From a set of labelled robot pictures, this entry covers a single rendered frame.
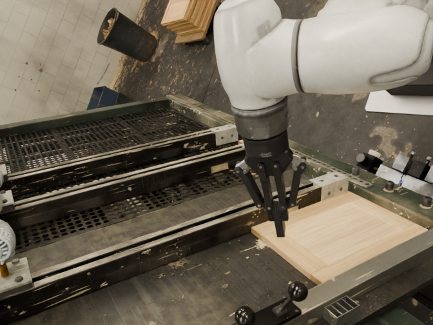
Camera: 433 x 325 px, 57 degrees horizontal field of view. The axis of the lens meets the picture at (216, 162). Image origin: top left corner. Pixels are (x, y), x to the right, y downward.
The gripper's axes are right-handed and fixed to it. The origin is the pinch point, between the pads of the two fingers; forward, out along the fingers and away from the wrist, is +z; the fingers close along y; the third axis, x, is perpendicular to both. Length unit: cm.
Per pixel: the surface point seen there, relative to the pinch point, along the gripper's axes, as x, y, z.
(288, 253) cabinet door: 16.8, -2.0, 27.5
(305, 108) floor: 207, -5, 82
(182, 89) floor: 333, -143, 107
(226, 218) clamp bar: 24.0, -19.2, 21.3
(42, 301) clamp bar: -10, -56, 14
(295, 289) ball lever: -9.5, 2.5, 8.7
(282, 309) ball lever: -7.6, -1.1, 17.7
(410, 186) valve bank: 59, 36, 41
